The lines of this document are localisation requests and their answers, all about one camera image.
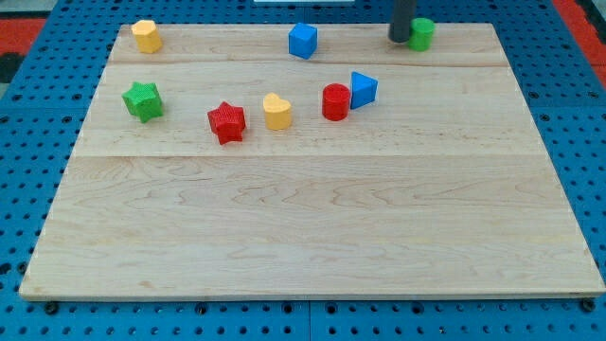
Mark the red star block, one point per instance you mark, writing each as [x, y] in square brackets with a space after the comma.
[227, 122]

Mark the wooden board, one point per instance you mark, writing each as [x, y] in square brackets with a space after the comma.
[441, 188]

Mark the green star block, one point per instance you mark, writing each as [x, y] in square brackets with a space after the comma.
[143, 101]

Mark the yellow heart block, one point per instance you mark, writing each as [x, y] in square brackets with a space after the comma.
[277, 112]

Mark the red cylinder block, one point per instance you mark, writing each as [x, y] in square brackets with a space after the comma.
[335, 101]

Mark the blue triangle block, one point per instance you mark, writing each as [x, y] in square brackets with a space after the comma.
[363, 90]

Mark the blue cube block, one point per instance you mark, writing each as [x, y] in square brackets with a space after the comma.
[302, 40]

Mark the green cylinder block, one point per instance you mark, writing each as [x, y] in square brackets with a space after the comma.
[421, 34]

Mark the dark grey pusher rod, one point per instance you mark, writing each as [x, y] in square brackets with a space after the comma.
[403, 13]

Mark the yellow hexagon block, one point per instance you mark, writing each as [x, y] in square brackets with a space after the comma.
[147, 37]

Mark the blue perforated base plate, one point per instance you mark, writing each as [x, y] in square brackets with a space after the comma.
[62, 47]

